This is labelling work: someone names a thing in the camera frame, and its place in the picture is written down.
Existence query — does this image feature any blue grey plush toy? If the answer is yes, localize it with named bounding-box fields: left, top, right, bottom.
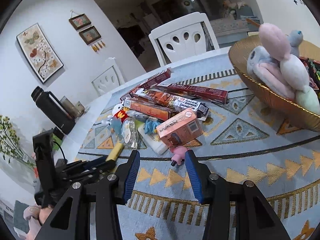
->
left=247, top=30, right=303, bottom=100

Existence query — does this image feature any pale green plush ball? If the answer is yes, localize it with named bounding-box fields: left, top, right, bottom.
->
left=295, top=86, right=320, bottom=115

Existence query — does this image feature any white plush ball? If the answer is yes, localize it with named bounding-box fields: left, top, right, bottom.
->
left=280, top=54, right=309, bottom=93

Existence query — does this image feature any pink plush toy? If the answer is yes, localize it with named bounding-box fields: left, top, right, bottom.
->
left=259, top=23, right=291, bottom=61

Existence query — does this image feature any red short box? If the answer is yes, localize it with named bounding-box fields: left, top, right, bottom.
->
left=299, top=57, right=319, bottom=93

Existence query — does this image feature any left hand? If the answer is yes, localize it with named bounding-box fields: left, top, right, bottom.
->
left=23, top=205, right=53, bottom=240

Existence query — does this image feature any yellow black marker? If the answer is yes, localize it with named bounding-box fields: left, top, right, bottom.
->
left=105, top=142, right=124, bottom=161

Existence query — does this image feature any pink flamingo toy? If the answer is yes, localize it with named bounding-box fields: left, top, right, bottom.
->
left=170, top=146, right=188, bottom=166

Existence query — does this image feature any orange pink small carton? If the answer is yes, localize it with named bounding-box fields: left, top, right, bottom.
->
left=156, top=108, right=203, bottom=148

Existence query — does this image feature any patterned blue table mat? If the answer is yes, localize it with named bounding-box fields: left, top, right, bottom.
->
left=75, top=52, right=320, bottom=240

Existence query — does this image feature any red white mascot toy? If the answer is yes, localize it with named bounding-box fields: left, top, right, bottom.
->
left=101, top=103, right=129, bottom=129

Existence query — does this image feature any orange long box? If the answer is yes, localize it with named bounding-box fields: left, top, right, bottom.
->
left=124, top=98, right=178, bottom=121

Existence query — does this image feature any glass cup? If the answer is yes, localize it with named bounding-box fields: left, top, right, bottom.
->
left=60, top=96, right=85, bottom=118

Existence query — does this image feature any black thermos flask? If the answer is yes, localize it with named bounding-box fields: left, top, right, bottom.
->
left=31, top=86, right=75, bottom=135

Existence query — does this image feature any naruto white blue long box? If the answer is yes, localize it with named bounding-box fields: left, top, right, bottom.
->
left=133, top=88, right=209, bottom=119

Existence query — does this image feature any dark red long box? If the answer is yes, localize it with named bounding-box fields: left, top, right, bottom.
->
left=154, top=83, right=228, bottom=104

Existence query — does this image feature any far dark red box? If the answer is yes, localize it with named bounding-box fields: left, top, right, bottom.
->
left=120, top=68, right=172, bottom=101

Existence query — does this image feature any amber ribbed glass bowl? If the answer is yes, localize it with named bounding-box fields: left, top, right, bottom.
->
left=228, top=35, right=320, bottom=133

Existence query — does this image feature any white dining chair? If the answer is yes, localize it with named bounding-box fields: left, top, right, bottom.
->
left=149, top=12, right=220, bottom=67

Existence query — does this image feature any lower small framed picture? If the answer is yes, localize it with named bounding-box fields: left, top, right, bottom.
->
left=79, top=26, right=101, bottom=45

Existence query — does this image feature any small framed picture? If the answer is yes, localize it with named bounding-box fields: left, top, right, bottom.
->
left=69, top=14, right=91, bottom=30
left=79, top=26, right=101, bottom=45

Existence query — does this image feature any upper small framed picture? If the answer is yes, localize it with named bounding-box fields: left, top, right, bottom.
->
left=69, top=14, right=91, bottom=30

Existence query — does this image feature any butterfly wall painting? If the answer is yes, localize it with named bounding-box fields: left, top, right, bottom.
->
left=16, top=23, right=64, bottom=83

